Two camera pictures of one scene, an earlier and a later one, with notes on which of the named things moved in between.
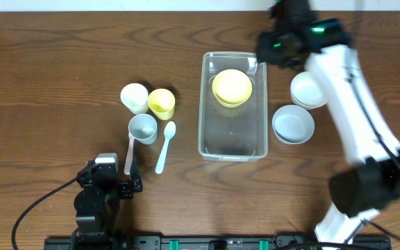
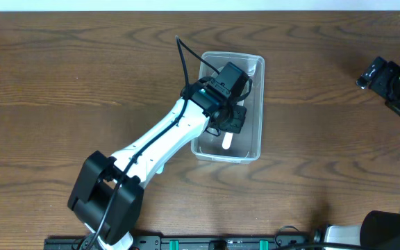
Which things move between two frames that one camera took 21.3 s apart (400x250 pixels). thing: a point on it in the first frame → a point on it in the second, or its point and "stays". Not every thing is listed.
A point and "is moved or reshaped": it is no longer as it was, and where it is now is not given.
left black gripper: x=126 y=188 → x=239 y=120
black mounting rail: x=214 y=242 stays
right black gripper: x=268 y=49 → x=394 y=73
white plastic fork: x=128 y=165 is moved or reshaped
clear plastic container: x=233 y=134 stays
